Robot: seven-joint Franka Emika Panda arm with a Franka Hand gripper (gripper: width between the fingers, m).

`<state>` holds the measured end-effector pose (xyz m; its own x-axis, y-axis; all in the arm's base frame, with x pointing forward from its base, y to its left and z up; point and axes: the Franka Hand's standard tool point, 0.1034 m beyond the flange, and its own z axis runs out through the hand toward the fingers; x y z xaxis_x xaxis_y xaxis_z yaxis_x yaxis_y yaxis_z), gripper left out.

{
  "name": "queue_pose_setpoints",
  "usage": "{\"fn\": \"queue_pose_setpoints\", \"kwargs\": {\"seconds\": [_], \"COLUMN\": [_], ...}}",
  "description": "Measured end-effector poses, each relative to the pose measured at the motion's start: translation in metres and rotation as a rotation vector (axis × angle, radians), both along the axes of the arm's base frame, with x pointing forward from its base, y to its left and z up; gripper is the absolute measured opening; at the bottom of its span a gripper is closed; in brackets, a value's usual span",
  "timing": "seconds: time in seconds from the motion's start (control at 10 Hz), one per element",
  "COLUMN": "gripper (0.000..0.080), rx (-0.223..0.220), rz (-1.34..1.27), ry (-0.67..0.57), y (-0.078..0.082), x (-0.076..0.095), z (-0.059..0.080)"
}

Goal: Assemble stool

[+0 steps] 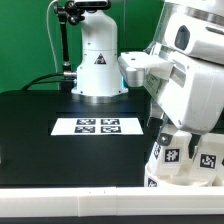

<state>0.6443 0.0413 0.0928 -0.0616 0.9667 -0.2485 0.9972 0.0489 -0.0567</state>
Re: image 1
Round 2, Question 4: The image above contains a black cable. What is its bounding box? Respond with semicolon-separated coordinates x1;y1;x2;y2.
21;73;78;92

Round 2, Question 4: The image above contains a white round stool seat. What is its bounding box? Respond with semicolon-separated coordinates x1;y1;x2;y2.
144;164;217;187

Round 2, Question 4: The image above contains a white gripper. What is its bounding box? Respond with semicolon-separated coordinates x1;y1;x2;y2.
118;12;224;158

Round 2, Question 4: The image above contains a white front wall rail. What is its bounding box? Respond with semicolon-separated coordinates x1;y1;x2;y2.
0;187;224;218

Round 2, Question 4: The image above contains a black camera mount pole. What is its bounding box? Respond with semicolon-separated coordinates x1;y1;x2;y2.
53;0;86;79

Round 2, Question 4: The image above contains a white marker sheet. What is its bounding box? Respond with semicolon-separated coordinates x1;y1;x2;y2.
51;118;143;136

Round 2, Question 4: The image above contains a white cable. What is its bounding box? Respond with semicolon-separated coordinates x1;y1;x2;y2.
45;0;62;74

